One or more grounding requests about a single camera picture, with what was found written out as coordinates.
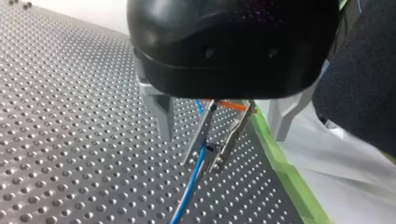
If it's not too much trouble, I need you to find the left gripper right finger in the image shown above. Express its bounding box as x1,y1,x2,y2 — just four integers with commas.
267,60,331,143

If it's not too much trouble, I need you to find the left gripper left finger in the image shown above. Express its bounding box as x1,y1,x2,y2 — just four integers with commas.
135,57,176,143

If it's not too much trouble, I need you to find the metal post with orange clip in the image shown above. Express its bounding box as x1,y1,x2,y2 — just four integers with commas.
181,98,259,175

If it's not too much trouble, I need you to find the blue cable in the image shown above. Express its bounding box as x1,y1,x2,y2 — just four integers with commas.
168,98,208,224

